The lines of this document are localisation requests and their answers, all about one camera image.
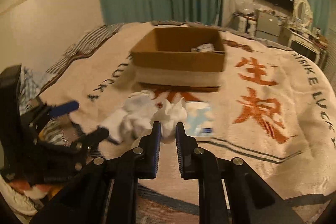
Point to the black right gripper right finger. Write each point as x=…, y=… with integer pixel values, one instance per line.
x=230, y=191

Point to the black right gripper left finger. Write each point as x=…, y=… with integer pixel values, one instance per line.
x=105, y=191

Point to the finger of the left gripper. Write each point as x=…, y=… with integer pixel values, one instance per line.
x=88, y=144
x=44, y=113

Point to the white tissue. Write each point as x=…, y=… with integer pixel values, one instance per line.
x=168, y=116

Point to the floral tissue paper pack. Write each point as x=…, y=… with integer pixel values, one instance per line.
x=207, y=47

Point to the checkered bed sheet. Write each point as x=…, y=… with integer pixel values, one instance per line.
x=84, y=40

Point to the white crumpled socks pile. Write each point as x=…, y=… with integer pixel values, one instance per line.
x=132, y=119

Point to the cream blanket with orange characters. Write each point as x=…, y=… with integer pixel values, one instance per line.
x=275, y=109

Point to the light blue tissue packet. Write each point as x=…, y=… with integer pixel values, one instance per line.
x=200, y=120

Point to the brown cardboard box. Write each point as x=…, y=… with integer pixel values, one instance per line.
x=164, y=57

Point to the white dressing table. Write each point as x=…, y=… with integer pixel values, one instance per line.
x=303, y=46

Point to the white small cabinet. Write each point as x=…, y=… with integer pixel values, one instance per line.
x=244, y=24

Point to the grey mini fridge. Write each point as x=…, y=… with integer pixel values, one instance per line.
x=268, y=26

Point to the white stick vacuum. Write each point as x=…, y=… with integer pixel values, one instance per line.
x=219, y=13

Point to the white oval vanity mirror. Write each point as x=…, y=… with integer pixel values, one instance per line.
x=302, y=13

